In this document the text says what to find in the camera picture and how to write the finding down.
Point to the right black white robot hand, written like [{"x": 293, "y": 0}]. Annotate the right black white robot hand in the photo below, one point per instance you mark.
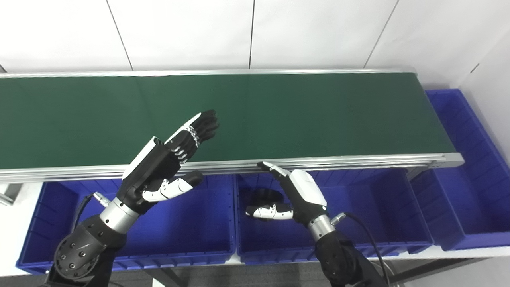
[{"x": 305, "y": 193}]

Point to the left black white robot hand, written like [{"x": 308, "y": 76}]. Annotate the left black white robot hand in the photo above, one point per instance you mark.
[{"x": 151, "y": 171}]

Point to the black round plastic part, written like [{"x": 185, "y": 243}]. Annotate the black round plastic part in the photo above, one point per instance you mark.
[{"x": 265, "y": 196}]

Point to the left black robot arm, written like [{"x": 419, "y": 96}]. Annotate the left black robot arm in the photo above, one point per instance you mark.
[{"x": 87, "y": 247}]

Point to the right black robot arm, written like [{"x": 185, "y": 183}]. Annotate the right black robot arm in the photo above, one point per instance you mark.
[{"x": 338, "y": 255}]

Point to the green conveyor belt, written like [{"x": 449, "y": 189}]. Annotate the green conveyor belt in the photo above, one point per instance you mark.
[
  {"x": 358, "y": 161},
  {"x": 318, "y": 115}
]

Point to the blue plastic bin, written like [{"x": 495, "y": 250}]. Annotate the blue plastic bin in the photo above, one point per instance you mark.
[
  {"x": 191, "y": 227},
  {"x": 466, "y": 179},
  {"x": 378, "y": 211}
]

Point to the grey conveyor support leg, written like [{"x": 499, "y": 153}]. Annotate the grey conveyor support leg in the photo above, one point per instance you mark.
[{"x": 8, "y": 193}]

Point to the dark table crossbar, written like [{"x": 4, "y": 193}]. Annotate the dark table crossbar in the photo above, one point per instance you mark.
[{"x": 438, "y": 268}]

